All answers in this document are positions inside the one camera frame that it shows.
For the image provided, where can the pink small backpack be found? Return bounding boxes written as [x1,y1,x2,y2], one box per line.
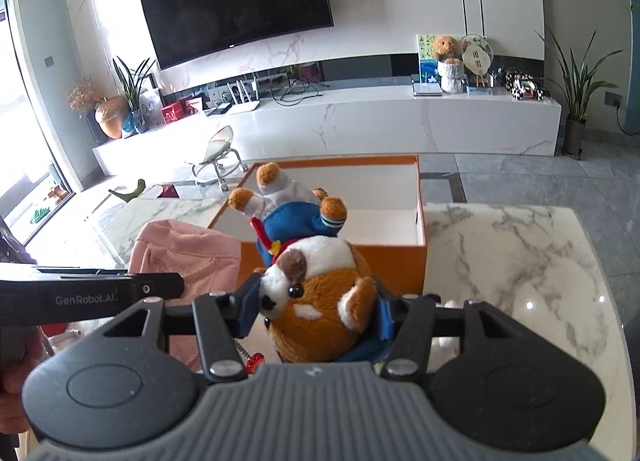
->
[129,218,243,372]

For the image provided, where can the brown dog plush toy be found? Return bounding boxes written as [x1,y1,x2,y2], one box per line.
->
[229,162,378,363]

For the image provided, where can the person left hand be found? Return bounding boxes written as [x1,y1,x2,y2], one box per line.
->
[0,328,44,435]

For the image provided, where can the small rolling stool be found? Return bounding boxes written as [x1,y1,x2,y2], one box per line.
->
[191,125,248,192]

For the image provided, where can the orange cardboard box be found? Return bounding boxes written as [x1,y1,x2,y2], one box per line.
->
[207,154,428,298]

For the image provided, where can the potted green plant left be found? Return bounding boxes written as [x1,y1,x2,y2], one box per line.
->
[112,56,155,134]

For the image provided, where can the red gift box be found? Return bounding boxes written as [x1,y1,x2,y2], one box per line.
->
[160,102,186,124]

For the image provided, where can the acorn shaped brown vase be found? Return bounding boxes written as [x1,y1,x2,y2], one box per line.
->
[94,95,129,140]

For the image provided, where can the white wifi router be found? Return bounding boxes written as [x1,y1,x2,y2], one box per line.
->
[227,80,260,114]

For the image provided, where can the dried flower bouquet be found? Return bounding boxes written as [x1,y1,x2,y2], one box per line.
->
[67,78,105,112]

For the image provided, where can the white marble TV cabinet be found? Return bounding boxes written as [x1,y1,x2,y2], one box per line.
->
[93,85,562,177]

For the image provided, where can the black white toy robot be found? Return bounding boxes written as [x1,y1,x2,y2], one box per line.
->
[496,67,550,102]

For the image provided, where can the landscape painting canvas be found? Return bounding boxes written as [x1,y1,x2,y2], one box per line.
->
[416,34,440,83]

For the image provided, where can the brown teddy bear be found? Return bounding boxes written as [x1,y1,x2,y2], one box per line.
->
[432,36,462,64]

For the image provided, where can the round paper fan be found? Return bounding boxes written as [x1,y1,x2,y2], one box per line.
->
[461,34,494,88]

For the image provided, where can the potted orchid plant right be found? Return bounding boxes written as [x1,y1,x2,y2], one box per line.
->
[537,27,622,160]

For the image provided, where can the black cables on cabinet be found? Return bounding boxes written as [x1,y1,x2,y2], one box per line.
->
[270,71,331,106]

